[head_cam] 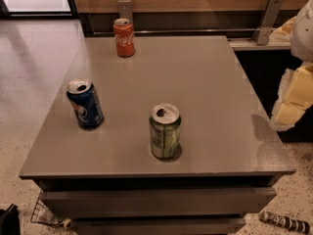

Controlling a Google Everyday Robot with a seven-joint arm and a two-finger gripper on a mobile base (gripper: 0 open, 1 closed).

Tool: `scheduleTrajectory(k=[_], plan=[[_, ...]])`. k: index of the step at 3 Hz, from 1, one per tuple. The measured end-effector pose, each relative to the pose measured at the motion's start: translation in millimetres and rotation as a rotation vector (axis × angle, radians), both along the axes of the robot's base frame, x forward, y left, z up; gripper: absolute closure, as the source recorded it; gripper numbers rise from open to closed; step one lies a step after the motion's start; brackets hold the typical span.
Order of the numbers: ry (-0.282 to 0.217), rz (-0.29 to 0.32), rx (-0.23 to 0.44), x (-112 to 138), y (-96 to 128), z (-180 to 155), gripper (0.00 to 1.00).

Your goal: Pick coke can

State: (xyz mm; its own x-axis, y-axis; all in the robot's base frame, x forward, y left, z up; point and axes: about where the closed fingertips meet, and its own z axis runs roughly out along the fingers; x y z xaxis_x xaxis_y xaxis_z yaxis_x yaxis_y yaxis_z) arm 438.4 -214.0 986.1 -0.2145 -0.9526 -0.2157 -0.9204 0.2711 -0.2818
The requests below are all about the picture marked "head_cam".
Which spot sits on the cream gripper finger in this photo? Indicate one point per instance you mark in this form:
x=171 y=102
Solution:
x=283 y=33
x=295 y=96

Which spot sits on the red coke can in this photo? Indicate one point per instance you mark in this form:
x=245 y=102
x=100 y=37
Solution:
x=124 y=35

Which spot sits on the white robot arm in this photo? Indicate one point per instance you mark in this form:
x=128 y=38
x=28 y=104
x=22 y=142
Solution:
x=302 y=35

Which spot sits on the green soda can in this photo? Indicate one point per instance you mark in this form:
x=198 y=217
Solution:
x=165 y=121

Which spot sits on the blue pepsi can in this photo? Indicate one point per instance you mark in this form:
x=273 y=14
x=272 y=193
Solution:
x=84 y=99

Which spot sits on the grey drawer cabinet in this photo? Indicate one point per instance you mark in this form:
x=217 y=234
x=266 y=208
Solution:
x=185 y=148

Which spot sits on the upper grey drawer front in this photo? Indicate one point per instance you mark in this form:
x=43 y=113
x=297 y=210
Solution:
x=137 y=203

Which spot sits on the grey drawer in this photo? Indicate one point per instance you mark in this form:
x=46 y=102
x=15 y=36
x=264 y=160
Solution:
x=164 y=226
x=137 y=203

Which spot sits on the black and white patterned stick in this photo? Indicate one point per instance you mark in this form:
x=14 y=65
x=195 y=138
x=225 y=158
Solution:
x=285 y=222

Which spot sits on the lower grey drawer front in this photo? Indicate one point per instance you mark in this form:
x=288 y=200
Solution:
x=164 y=226

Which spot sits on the black bag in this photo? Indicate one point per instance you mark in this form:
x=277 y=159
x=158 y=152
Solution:
x=9 y=221

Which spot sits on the right metal wall bracket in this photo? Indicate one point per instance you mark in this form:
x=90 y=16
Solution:
x=263 y=31

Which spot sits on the metal wall bracket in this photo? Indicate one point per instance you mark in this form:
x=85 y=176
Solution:
x=263 y=31
x=125 y=9

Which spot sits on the left metal wall bracket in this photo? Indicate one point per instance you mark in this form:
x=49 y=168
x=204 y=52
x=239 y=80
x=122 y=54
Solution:
x=125 y=9

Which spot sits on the wire basket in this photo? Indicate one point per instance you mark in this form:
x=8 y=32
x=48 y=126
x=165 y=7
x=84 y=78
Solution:
x=42 y=215

